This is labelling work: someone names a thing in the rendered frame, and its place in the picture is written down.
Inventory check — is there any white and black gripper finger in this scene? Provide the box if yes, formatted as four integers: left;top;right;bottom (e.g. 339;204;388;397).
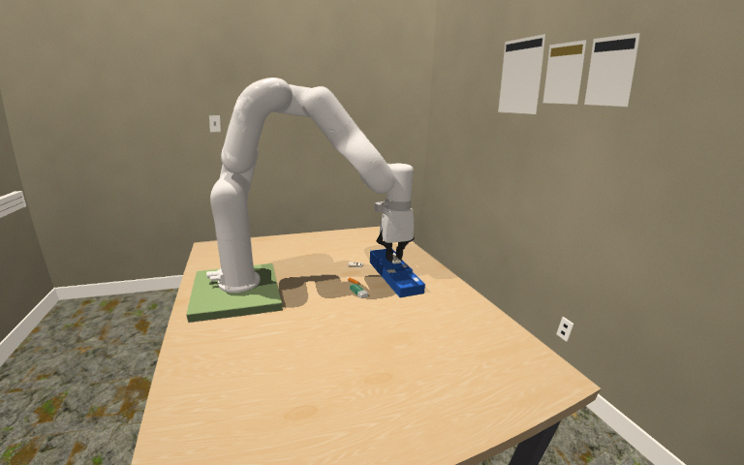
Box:
376;230;393;263
396;238;414;261

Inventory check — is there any blue three-compartment bin rack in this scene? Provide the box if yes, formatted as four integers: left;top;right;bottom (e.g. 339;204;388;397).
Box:
370;249;425;297

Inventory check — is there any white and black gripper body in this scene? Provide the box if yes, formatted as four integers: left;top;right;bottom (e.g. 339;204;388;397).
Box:
380;208;414;243

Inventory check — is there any green and grey eraser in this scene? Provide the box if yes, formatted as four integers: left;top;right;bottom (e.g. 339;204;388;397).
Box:
350;284;368;298

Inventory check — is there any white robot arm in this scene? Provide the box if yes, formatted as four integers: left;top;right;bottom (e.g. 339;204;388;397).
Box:
206;77;414;293

